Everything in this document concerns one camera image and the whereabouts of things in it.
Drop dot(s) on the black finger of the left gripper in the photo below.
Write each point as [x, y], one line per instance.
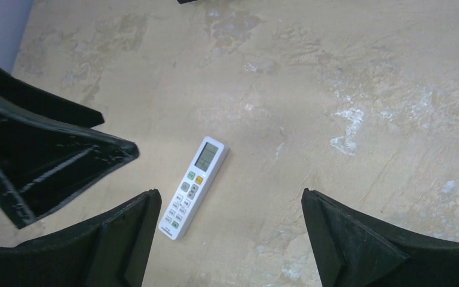
[45, 164]
[47, 104]

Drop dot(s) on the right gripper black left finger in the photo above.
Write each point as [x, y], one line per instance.
[110, 249]

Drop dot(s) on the white remote control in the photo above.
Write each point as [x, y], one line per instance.
[192, 188]

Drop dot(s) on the left black foam block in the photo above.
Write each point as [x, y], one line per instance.
[185, 1]

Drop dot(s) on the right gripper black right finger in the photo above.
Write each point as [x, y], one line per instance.
[354, 249]

